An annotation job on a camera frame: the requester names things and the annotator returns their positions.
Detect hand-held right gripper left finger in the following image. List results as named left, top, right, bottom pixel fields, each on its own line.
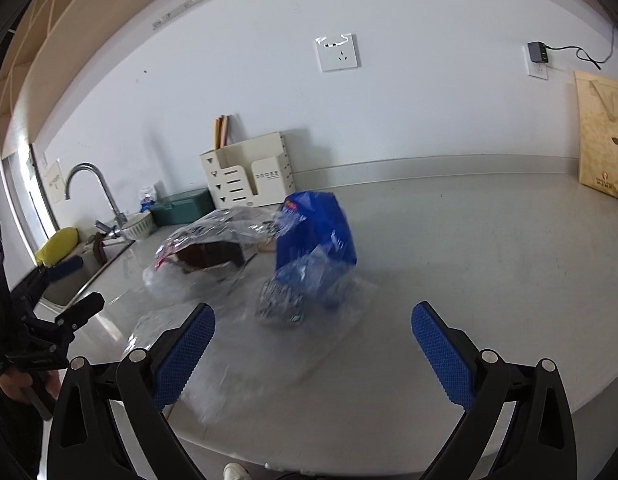
left=43, top=302, right=216, bottom=480

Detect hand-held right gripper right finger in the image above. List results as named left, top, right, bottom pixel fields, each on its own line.
left=410, top=301, right=577, bottom=480

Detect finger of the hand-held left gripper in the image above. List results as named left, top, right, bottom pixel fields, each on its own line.
left=24, top=292, right=106, bottom=347
left=9, top=266, right=52, bottom=312

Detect large clear plastic sheet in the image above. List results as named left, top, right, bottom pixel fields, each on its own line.
left=124, top=270, right=380, bottom=421

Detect silver blister pack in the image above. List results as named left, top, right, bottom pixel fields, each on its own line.
left=255, top=280, right=306, bottom=327

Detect printed clear plastic bag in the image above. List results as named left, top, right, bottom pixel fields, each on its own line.
left=154, top=206, right=285, bottom=281

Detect blue plastic bag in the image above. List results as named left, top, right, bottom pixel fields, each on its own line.
left=274, top=191, right=357, bottom=311

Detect person's left hand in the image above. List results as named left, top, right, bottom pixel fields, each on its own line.
left=0, top=367, right=62, bottom=403

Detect steel sink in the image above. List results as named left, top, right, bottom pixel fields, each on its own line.
left=36, top=230, right=135, bottom=311

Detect blue sponge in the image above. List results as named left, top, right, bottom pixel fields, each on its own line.
left=48, top=256, right=84, bottom=281

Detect yellow cloth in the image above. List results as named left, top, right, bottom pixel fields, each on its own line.
left=35, top=227, right=79, bottom=267

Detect window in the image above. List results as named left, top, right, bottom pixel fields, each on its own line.
left=2, top=150, right=60, bottom=241

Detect white striped bowl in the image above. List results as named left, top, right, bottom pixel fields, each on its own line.
left=120, top=211, right=156, bottom=241

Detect white paper notice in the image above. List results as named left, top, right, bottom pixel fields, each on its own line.
left=43, top=160, right=65, bottom=203

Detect chrome faucet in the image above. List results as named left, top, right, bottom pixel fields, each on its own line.
left=64, top=162, right=127, bottom=241

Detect teal lidded box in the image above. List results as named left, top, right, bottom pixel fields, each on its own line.
left=150, top=188, right=212, bottom=227

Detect beige desktop organizer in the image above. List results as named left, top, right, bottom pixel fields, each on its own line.
left=199, top=131, right=294, bottom=209

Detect orange wooden boards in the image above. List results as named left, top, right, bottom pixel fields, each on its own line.
left=211, top=114, right=234, bottom=151

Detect brown paper bag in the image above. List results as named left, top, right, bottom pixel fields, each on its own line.
left=574, top=71, right=618, bottom=202

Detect wooden wall shelf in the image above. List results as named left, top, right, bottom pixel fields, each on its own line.
left=0, top=0, right=240, bottom=156

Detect black charger cable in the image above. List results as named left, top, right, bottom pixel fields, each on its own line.
left=548, top=25, right=617, bottom=71

